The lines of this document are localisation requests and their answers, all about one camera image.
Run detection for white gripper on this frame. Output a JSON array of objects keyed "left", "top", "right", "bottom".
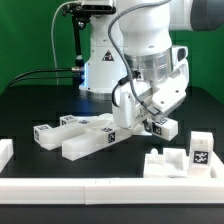
[{"left": 112, "top": 46, "right": 189, "bottom": 132}]

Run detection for white chair seat block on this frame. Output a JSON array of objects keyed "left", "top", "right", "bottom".
[{"left": 143, "top": 148, "right": 224, "bottom": 178}]

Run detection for white chair side frame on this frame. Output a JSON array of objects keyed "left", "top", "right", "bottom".
[{"left": 33, "top": 113, "right": 143, "bottom": 161}]

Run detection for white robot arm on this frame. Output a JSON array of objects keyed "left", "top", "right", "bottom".
[{"left": 80, "top": 0, "right": 224, "bottom": 131}]

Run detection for white flat chair panel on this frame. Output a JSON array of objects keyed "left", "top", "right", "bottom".
[{"left": 133, "top": 119, "right": 151, "bottom": 136}]

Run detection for white border fence frame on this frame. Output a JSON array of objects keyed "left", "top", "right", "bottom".
[{"left": 0, "top": 138, "right": 224, "bottom": 205}]

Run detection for black cables at base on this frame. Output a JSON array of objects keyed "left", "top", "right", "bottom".
[{"left": 3, "top": 66, "right": 86, "bottom": 94}]

